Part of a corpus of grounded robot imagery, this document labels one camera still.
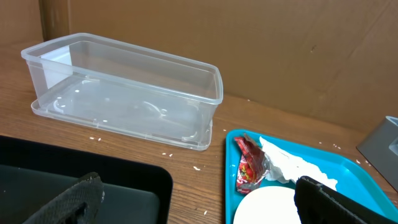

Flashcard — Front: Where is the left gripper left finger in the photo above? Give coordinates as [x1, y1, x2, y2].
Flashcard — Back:
[24, 172, 104, 224]

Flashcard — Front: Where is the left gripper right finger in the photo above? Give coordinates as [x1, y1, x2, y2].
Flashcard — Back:
[294, 176, 397, 224]

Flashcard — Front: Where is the white tissue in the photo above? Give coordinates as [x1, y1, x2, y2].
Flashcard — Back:
[259, 137, 338, 190]

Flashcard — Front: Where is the red snack wrapper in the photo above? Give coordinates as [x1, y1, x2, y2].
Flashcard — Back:
[234, 133, 270, 195]

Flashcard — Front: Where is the grey dishwasher rack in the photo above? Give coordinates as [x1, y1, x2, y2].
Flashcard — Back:
[356, 116, 397, 190]

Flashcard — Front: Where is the teal serving tray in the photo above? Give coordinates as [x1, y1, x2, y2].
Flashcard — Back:
[224, 129, 397, 224]

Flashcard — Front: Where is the large white plate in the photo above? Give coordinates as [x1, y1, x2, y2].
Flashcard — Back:
[233, 186, 301, 224]

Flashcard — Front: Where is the black plastic tray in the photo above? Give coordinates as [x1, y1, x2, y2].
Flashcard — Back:
[1, 136, 173, 223]

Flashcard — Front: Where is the clear plastic bin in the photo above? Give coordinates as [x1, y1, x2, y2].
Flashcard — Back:
[21, 33, 223, 151]

